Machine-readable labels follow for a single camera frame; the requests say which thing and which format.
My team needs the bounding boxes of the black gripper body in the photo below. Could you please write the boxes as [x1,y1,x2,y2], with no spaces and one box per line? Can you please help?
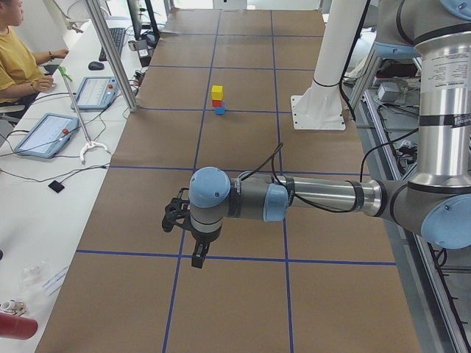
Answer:
[191,227,222,254]

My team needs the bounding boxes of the blue block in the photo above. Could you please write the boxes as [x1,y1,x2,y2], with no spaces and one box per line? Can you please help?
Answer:
[214,102,226,115]

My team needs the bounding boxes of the red block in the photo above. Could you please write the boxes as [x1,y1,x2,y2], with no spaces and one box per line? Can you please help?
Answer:
[211,99,224,108]

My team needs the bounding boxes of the yellow block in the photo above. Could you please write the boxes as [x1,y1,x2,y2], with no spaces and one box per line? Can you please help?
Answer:
[211,85,224,101]

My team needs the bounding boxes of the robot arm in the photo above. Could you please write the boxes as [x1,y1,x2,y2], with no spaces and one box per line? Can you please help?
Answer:
[185,10,431,267]

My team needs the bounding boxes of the small black square pad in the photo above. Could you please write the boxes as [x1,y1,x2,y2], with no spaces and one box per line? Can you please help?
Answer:
[48,180,65,193]

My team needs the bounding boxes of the blue teach pendant far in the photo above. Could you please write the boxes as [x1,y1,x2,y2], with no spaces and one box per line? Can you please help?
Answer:
[75,76,118,111]

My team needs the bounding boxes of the blue teach pendant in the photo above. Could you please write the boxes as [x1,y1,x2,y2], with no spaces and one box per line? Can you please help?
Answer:
[14,113,79,159]
[75,76,118,111]

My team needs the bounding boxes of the blue teach pendant near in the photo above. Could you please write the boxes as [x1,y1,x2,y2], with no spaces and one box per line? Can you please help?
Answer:
[14,113,79,159]

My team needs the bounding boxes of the red bottle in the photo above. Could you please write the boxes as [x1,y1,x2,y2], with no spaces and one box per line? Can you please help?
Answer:
[0,313,38,340]

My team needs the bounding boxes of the black computer mouse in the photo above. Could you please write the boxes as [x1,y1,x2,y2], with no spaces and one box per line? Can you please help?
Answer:
[88,61,105,71]

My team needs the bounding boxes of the white grabber stick tool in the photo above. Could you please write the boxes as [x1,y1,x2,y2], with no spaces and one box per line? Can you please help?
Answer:
[58,65,111,165]

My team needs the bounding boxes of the black keyboard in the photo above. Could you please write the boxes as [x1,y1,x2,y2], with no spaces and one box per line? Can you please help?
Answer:
[99,27,126,62]

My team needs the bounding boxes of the person in yellow shirt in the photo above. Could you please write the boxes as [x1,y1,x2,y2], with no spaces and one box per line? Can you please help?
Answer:
[1,1,68,104]

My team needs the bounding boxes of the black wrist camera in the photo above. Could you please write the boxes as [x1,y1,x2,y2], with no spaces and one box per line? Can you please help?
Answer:
[161,188,192,232]

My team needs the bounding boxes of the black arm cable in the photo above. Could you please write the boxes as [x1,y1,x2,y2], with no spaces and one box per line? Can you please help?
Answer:
[238,142,372,214]

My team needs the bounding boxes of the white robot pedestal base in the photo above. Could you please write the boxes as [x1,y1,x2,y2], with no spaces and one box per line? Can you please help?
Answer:
[291,0,369,131]

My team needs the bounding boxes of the aluminium frame post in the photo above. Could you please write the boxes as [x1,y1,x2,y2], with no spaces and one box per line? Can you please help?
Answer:
[85,0,137,112]

